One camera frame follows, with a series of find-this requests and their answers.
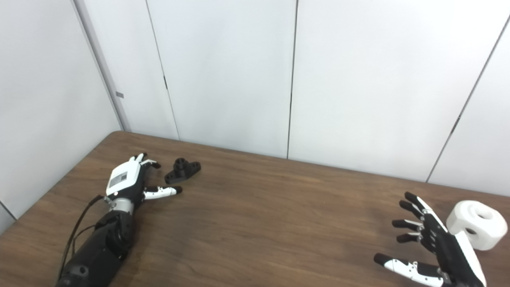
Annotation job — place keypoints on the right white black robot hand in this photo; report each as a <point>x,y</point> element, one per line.
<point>450,247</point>

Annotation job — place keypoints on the black flanged holder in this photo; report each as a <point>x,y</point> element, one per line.
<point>182,170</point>

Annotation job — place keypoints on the round white plastic piece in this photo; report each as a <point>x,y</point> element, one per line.
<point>484,227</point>

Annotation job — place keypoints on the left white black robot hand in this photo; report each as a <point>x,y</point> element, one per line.
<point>123,177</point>

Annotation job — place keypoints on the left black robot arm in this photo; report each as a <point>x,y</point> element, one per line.
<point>99,251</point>

